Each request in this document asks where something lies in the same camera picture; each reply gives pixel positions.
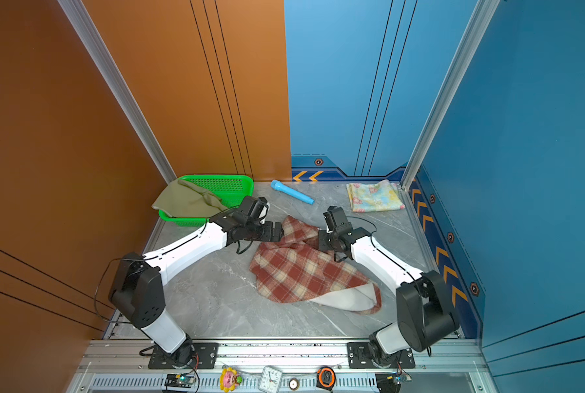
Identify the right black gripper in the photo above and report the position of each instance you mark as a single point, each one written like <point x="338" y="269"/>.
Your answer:
<point x="322" y="244"/>

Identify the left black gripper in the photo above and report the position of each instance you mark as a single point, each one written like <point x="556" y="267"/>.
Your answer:
<point x="268" y="235"/>

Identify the red plaid skirt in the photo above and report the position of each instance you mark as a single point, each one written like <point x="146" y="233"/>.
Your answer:
<point x="296" y="270"/>

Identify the floral pastel skirt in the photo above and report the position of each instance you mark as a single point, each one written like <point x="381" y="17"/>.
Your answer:
<point x="379" y="197"/>

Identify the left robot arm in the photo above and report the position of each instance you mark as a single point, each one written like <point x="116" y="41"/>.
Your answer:
<point x="138" y="289"/>

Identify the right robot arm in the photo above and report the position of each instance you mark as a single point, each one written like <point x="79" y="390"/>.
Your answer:
<point x="425" y="311"/>

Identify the green plastic basket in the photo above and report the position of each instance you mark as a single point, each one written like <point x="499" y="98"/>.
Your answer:
<point x="231" y="189"/>

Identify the blue toy microphone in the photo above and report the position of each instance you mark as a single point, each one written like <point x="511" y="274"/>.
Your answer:
<point x="281" y="187"/>

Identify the olive green skirt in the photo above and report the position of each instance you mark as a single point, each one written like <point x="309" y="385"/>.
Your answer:
<point x="184" y="199"/>

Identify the orange black tape measure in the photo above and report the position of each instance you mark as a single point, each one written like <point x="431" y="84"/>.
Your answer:
<point x="326" y="379"/>

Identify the right circuit board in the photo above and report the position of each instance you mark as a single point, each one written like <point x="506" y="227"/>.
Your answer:
<point x="391" y="382"/>

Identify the small round brass object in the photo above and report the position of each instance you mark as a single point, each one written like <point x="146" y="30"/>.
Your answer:
<point x="293" y="384"/>

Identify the yellow pink flower toy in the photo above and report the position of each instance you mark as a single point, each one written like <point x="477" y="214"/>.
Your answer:
<point x="230" y="380"/>

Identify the small white clock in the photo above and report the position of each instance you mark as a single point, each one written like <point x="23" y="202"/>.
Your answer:
<point x="270" y="381"/>

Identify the green circuit board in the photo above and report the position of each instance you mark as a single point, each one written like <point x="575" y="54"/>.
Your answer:
<point x="181" y="382"/>

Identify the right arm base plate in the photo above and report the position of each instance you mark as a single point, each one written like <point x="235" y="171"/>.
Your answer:
<point x="369" y="355"/>

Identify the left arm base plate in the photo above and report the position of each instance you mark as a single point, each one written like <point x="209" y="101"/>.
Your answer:
<point x="199" y="355"/>

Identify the aluminium front rail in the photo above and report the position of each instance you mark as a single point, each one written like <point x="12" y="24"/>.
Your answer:
<point x="122" y="366"/>

